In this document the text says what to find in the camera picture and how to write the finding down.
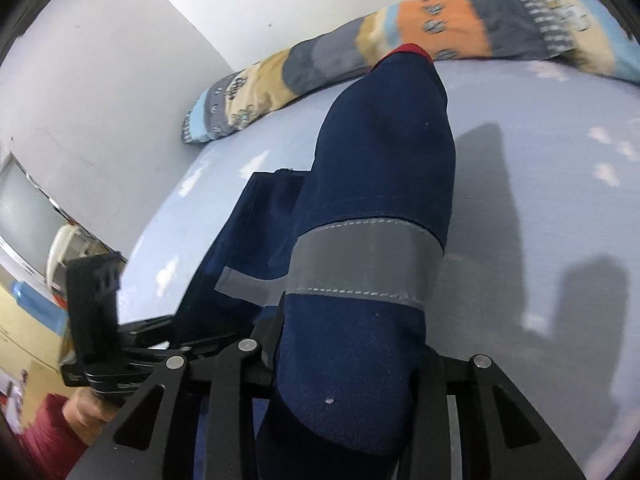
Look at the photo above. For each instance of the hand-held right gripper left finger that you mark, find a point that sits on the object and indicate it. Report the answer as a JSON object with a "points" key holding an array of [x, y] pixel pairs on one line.
{"points": [[235, 385]]}

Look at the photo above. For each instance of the grey glass panel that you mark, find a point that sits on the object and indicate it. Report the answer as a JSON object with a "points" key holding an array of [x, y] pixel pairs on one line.
{"points": [[25, 210]]}

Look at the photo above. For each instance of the person's left forearm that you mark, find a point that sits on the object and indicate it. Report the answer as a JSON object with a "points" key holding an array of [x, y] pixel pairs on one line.
{"points": [[47, 440]]}

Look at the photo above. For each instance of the light blue cloud blanket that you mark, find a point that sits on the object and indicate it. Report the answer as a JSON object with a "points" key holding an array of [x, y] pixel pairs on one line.
{"points": [[525, 210]]}

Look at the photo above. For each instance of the person's left hand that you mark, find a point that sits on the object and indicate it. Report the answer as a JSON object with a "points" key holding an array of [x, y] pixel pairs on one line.
{"points": [[85, 417]]}

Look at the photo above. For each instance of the white plastic object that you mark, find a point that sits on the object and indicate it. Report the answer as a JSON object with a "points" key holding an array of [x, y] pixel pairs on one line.
{"points": [[65, 250]]}

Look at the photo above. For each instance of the beige cabinet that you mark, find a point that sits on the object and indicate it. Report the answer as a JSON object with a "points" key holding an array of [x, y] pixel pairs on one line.
{"points": [[25, 335]]}

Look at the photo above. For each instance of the navy jacket with red collar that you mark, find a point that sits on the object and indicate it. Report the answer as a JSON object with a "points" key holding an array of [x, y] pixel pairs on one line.
{"points": [[375, 160]]}

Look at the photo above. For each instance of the rolled patchwork quilt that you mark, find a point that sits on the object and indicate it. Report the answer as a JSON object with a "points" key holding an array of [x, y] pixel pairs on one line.
{"points": [[450, 20]]}

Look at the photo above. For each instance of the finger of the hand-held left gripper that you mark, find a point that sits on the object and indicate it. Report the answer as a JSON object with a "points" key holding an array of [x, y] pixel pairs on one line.
{"points": [[200, 347], [145, 327]]}

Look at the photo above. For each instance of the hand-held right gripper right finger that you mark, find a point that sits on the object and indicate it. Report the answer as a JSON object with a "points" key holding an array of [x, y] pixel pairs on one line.
{"points": [[432, 410]]}

